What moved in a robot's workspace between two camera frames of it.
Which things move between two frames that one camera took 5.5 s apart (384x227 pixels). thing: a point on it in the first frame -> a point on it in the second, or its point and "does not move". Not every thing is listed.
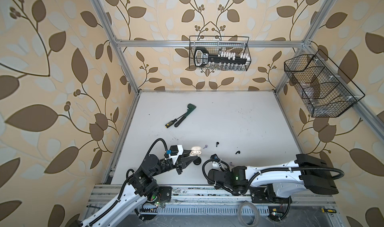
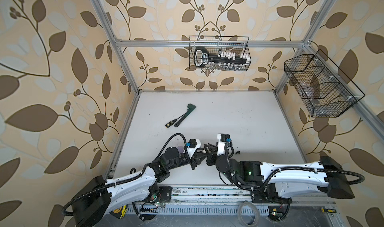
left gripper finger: (186, 160) -> (198, 157)
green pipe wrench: (191, 107) does not move
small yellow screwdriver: (328, 210) does not move
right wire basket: (325, 90) does not move
